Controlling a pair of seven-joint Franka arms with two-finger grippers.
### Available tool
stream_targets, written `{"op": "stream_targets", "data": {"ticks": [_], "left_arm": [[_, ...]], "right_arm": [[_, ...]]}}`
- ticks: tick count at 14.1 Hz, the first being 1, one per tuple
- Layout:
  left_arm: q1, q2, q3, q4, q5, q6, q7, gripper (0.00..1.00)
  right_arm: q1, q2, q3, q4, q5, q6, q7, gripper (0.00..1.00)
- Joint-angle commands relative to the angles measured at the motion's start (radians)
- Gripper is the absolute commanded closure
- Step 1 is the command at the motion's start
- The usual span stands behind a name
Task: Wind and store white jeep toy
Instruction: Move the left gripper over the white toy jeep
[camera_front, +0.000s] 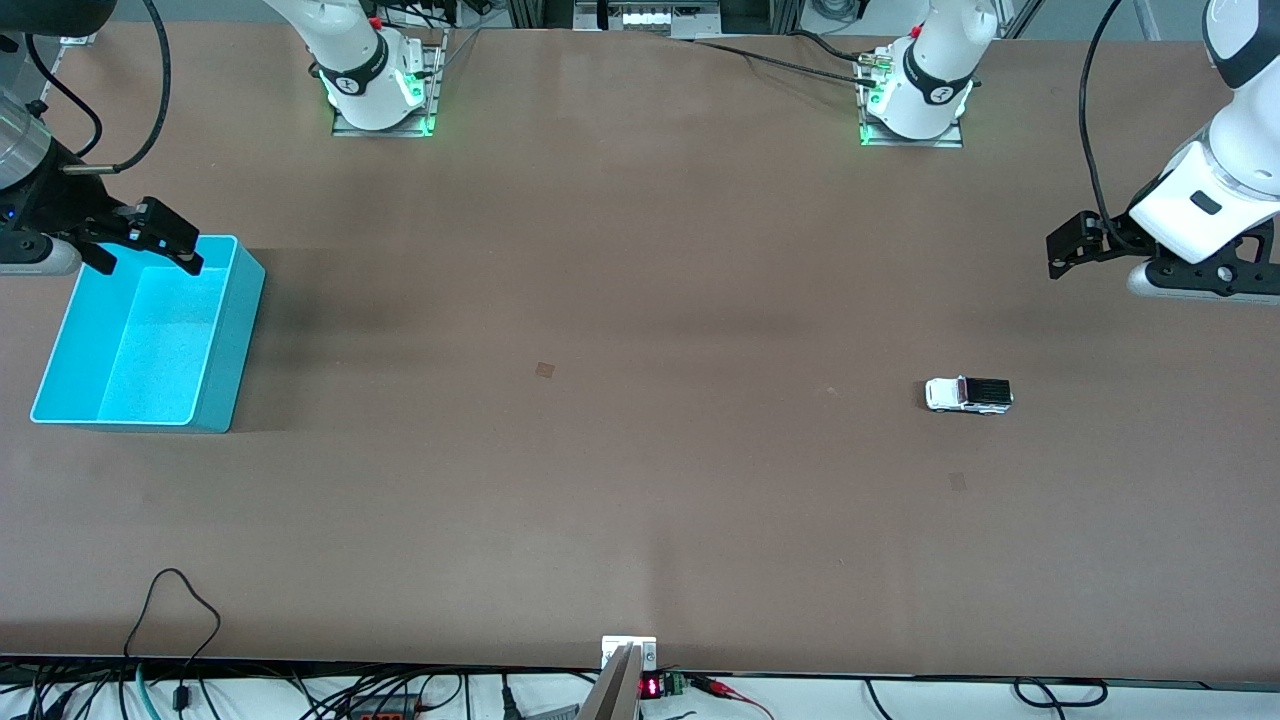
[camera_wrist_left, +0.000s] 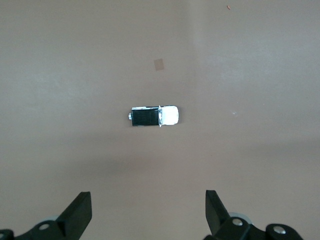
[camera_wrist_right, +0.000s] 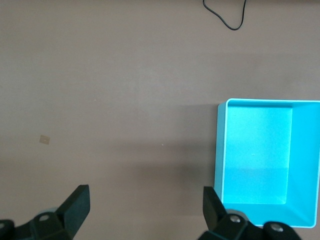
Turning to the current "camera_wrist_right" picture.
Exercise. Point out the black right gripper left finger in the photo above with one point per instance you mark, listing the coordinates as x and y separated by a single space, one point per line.
72 212

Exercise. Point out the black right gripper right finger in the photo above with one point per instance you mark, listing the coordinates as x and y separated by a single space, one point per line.
215 215

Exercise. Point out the turquoise plastic bin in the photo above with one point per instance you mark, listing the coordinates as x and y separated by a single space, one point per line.
257 150

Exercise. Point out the small brown tape patch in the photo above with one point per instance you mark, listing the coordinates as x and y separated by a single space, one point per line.
44 140

